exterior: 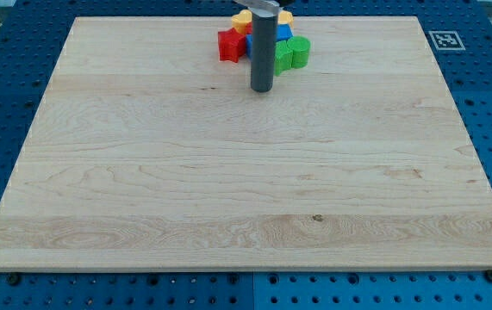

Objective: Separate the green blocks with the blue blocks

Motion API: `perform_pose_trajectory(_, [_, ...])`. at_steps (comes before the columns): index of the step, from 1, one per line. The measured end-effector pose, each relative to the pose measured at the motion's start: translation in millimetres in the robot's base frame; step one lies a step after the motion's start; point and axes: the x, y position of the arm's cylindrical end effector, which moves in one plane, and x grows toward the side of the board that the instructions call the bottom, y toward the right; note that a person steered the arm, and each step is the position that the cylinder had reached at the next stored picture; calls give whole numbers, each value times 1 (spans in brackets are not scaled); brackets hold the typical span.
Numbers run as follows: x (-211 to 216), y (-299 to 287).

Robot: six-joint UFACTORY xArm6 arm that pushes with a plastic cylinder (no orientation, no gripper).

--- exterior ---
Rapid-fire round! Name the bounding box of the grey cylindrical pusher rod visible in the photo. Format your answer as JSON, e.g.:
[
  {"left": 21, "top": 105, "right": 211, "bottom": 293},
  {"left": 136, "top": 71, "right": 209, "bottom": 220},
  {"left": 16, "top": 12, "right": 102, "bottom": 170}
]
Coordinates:
[{"left": 250, "top": 9, "right": 277, "bottom": 93}]

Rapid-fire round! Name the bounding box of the blue block lower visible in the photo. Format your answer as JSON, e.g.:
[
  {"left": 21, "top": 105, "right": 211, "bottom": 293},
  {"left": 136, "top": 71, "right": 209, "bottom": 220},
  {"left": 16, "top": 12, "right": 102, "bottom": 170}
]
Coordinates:
[{"left": 246, "top": 34, "right": 252, "bottom": 59}]

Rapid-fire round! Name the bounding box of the blue block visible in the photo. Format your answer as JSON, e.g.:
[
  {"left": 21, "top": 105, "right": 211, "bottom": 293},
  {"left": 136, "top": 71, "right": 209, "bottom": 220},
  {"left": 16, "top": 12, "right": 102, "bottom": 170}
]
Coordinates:
[
  {"left": 277, "top": 24, "right": 293, "bottom": 41},
  {"left": 246, "top": 34, "right": 252, "bottom": 59}
]

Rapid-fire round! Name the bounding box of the yellow block right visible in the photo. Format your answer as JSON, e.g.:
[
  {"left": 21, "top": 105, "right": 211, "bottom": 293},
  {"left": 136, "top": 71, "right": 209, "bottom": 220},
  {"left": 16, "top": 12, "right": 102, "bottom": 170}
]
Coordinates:
[{"left": 277, "top": 10, "right": 294, "bottom": 28}]

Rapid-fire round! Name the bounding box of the blue block upper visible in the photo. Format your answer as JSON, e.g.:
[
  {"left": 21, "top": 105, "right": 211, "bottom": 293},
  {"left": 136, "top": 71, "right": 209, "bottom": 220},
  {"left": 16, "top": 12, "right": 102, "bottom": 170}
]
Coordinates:
[{"left": 277, "top": 24, "right": 293, "bottom": 41}]

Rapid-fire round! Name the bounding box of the yellow heart block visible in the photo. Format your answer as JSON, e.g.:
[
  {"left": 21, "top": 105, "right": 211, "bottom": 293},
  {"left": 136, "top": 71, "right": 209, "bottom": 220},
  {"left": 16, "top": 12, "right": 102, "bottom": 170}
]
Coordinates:
[{"left": 231, "top": 9, "right": 252, "bottom": 34}]

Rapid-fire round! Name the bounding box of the red star block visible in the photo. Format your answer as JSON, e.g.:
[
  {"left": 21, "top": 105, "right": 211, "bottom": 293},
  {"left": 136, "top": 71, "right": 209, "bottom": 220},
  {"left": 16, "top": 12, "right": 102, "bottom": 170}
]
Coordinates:
[{"left": 217, "top": 28, "right": 246, "bottom": 63}]

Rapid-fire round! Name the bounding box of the green star block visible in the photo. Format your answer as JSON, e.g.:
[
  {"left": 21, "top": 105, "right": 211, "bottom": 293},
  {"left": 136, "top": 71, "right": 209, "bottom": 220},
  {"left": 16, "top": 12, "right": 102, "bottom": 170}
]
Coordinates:
[{"left": 274, "top": 40, "right": 293, "bottom": 76}]

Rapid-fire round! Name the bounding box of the green cylinder block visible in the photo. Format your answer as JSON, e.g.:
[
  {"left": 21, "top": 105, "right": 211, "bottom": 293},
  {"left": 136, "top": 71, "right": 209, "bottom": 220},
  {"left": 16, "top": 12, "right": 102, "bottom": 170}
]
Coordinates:
[{"left": 287, "top": 36, "right": 311, "bottom": 69}]

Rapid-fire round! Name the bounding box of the large wooden board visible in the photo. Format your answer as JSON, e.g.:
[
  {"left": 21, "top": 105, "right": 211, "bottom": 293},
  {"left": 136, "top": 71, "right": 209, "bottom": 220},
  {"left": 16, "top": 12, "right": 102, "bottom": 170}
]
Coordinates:
[{"left": 0, "top": 16, "right": 492, "bottom": 272}]

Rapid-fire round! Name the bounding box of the fiducial marker tag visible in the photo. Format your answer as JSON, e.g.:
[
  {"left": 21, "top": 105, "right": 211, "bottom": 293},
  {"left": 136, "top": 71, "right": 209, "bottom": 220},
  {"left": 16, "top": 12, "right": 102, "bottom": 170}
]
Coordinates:
[{"left": 429, "top": 30, "right": 465, "bottom": 51}]

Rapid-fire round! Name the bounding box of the black bolt left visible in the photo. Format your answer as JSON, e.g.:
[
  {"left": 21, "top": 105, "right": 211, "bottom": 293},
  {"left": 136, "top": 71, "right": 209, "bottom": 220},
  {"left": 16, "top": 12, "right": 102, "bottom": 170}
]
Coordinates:
[{"left": 6, "top": 273, "right": 22, "bottom": 286}]

